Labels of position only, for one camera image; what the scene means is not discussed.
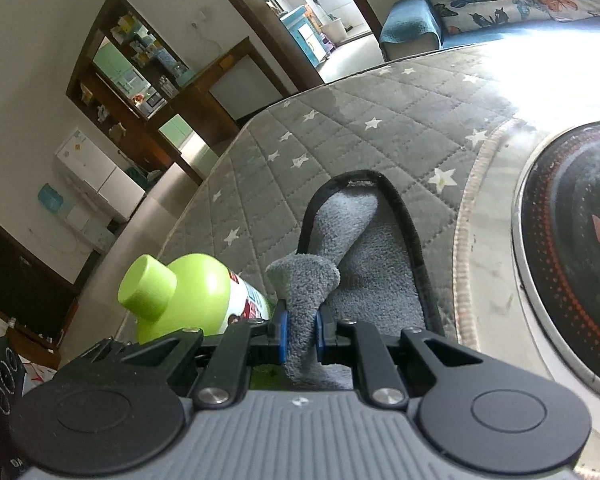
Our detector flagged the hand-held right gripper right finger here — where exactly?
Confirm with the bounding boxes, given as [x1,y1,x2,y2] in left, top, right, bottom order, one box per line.
[314,309,486,408]

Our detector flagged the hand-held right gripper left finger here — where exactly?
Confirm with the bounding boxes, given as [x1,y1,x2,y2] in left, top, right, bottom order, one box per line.
[62,301,288,408]

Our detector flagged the green plastic bottle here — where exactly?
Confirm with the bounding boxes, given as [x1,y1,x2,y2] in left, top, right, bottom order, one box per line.
[117,254,282,346]

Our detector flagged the grey quilted star table cover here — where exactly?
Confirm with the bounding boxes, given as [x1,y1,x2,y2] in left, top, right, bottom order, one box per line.
[112,40,600,480]

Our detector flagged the white low cabinet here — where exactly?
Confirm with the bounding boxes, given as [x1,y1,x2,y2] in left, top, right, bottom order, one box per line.
[54,127,147,224]

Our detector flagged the round black induction cooktop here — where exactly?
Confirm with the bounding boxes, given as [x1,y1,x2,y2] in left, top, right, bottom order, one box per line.
[511,120,600,407]

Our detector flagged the dark wooden shelf cabinet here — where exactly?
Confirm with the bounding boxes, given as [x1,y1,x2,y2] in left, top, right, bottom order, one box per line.
[65,0,207,172]

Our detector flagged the blue toy cabinet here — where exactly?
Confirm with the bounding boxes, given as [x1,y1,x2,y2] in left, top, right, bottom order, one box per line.
[279,4,327,69]

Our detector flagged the white bucket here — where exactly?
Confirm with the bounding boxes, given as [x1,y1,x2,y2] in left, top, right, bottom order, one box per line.
[325,17,349,42]

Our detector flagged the blue sofa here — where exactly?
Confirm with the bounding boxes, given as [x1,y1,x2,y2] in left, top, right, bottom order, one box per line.
[379,0,600,64]

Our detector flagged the dark wooden door frame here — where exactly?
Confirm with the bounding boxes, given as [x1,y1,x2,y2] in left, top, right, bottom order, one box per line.
[195,0,385,92]

